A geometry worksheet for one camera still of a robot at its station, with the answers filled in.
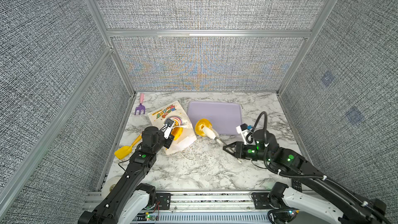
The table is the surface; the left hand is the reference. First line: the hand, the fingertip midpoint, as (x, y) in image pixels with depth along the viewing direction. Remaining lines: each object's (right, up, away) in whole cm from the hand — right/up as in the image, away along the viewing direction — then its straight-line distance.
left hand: (169, 129), depth 82 cm
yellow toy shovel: (-27, -14, +6) cm, 31 cm away
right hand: (+26, -7, -14) cm, 31 cm away
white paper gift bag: (+1, +9, +11) cm, 14 cm away
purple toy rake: (-26, +12, +28) cm, 40 cm away
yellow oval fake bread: (+2, -4, +12) cm, 13 cm away
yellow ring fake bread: (+16, +3, -2) cm, 17 cm away
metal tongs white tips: (+23, -2, -9) cm, 24 cm away
